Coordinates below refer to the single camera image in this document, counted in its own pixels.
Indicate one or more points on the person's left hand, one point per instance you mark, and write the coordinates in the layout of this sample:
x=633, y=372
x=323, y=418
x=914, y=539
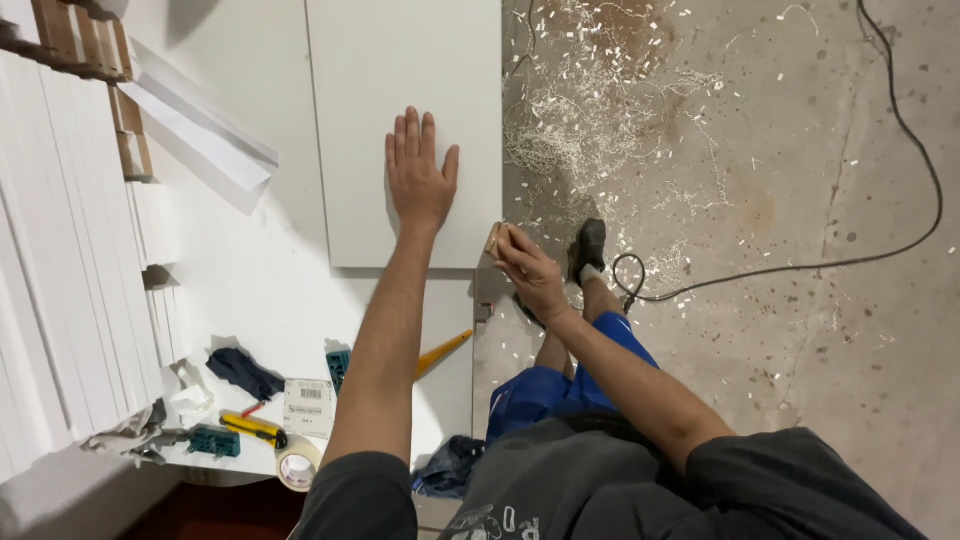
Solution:
x=417, y=180

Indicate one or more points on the person's right hand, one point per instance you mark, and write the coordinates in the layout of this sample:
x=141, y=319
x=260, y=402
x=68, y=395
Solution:
x=534, y=277

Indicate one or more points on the person's right fingers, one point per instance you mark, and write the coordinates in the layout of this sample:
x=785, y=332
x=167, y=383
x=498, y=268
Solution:
x=513, y=241

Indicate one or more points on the wooden sanding block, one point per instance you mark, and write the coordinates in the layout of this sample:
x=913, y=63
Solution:
x=493, y=240

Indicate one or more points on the white board panel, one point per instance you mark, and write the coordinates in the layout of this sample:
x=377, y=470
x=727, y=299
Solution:
x=360, y=112

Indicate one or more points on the black shoe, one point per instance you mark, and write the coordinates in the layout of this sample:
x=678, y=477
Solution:
x=588, y=247

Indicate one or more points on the white sock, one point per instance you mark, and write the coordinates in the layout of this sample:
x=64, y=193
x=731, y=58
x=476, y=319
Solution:
x=589, y=273

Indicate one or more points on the blue shorts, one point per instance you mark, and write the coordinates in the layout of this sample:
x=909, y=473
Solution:
x=559, y=390

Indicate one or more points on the pile of white shavings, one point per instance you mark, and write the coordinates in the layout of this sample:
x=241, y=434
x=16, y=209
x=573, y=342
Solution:
x=600, y=112

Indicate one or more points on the small teal plastic jig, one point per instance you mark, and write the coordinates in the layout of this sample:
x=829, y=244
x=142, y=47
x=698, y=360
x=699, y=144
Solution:
x=338, y=369

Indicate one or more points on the crumpled denim cloth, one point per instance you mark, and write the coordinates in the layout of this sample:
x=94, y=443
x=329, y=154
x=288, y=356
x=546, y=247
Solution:
x=448, y=466

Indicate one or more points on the dark grey t-shirt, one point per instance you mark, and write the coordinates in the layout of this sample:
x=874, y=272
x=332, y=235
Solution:
x=600, y=487

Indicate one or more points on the white printed label sheet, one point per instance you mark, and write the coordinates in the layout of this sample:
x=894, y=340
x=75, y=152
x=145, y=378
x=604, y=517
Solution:
x=309, y=409

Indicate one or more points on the dark blue cloth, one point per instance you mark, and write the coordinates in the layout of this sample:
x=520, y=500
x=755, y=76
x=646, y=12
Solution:
x=244, y=373

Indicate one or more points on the red pencil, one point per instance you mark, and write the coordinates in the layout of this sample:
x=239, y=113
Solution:
x=253, y=409

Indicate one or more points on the roll of clear packing tape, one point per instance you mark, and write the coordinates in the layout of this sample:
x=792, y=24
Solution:
x=298, y=466

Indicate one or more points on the yellow black utility knife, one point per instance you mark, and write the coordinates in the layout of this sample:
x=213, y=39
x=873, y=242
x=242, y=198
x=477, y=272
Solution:
x=255, y=429

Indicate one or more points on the white folded angle strip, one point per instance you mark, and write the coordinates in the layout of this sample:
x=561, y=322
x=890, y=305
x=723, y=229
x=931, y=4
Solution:
x=199, y=135

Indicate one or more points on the crumpled white paper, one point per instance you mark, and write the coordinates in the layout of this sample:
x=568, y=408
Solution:
x=189, y=397

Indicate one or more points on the teal jig with black knobs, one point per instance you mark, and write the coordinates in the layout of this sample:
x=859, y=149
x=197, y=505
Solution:
x=214, y=441

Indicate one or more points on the grey rag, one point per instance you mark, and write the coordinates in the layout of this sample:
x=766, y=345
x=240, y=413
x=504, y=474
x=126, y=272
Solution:
x=131, y=436

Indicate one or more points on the stack of white panels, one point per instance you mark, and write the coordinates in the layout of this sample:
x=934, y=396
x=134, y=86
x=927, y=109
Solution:
x=67, y=270

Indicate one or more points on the row of brown wooden blocks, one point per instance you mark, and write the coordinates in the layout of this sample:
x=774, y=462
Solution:
x=82, y=34

